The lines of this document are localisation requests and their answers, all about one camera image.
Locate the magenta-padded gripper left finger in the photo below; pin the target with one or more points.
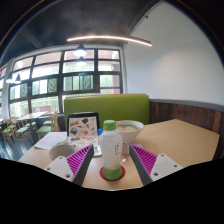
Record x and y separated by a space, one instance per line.
60 166

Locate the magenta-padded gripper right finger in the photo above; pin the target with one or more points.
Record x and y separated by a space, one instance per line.
164 166

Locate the green-capped clear drink bottle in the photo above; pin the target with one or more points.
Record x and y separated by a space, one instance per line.
111 150

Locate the beige swirl-patterned cup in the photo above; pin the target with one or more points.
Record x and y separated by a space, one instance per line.
61 151

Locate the white paper sheet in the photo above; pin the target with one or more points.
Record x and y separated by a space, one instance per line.
50 140

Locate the printed sticker sheet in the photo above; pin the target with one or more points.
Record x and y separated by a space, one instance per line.
81 141

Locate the small clear pinkish packet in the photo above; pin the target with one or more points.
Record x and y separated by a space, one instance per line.
125 155

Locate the flat round red coaster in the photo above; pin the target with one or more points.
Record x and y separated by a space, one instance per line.
124 173

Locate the group of green-seated wooden chairs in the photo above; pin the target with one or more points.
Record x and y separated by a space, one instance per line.
43 128

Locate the black-framed tablet with stickers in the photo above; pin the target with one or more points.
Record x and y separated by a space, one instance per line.
83 125

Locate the white ceramic bowl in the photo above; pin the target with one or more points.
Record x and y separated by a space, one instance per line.
130 131

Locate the small blue-capped bottle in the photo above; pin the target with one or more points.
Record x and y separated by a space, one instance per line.
100 132

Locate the wooden dining table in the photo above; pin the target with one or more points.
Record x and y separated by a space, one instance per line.
31 116

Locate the green upholstered bench backrest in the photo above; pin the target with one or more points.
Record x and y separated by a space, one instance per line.
106 106

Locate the large black-framed window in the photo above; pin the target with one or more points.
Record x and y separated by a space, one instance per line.
46 71

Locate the group of pendant lamps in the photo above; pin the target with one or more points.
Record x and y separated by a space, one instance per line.
80 51

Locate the long linear ceiling light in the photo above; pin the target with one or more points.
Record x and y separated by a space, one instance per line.
110 38

